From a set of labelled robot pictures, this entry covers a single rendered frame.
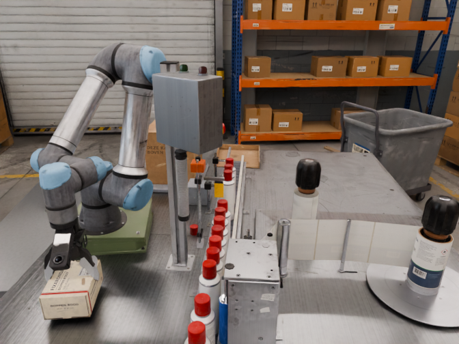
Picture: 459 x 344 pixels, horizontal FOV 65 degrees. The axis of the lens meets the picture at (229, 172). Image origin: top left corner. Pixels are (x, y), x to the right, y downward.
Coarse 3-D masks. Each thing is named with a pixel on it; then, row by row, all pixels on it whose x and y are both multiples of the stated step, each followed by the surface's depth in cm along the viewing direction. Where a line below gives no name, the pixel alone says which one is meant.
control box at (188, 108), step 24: (168, 72) 97; (192, 72) 97; (168, 96) 93; (192, 96) 88; (216, 96) 92; (168, 120) 96; (192, 120) 90; (216, 120) 94; (168, 144) 99; (192, 144) 93; (216, 144) 97
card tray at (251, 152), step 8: (224, 144) 232; (232, 144) 232; (224, 152) 228; (232, 152) 228; (240, 152) 228; (248, 152) 228; (256, 152) 229; (240, 160) 215; (248, 160) 215; (256, 160) 215; (256, 168) 205
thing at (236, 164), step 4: (236, 164) 196; (236, 168) 192; (236, 172) 187; (236, 176) 182; (236, 180) 178; (236, 184) 173; (236, 188) 169; (240, 188) 169; (236, 192) 165; (236, 196) 161; (232, 220) 142; (232, 224) 139; (232, 228) 137; (236, 232) 134; (216, 336) 90; (216, 340) 89
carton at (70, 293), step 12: (72, 264) 109; (60, 276) 103; (72, 276) 103; (84, 276) 103; (48, 288) 99; (60, 288) 99; (72, 288) 99; (84, 288) 99; (96, 288) 106; (48, 300) 96; (60, 300) 96; (72, 300) 97; (84, 300) 97; (48, 312) 97; (60, 312) 98; (72, 312) 98; (84, 312) 99
